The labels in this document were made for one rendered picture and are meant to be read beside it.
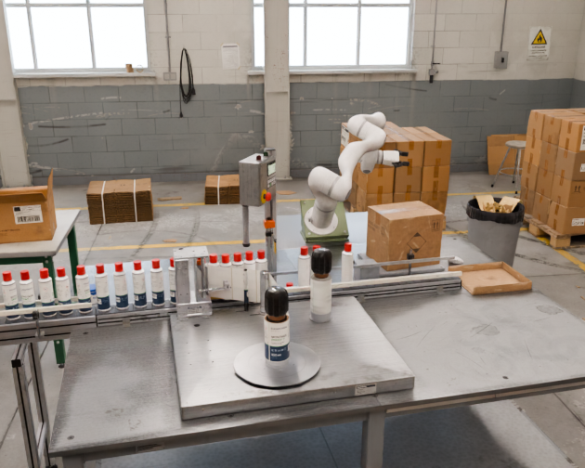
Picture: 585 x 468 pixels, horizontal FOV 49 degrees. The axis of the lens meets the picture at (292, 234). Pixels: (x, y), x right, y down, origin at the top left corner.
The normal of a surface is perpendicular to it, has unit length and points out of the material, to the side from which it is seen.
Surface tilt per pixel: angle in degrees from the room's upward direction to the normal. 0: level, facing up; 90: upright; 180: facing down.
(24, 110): 90
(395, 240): 90
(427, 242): 90
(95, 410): 0
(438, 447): 1
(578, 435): 0
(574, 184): 88
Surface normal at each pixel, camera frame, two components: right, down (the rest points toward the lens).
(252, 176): -0.37, 0.31
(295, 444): -0.02, -0.94
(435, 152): 0.18, 0.33
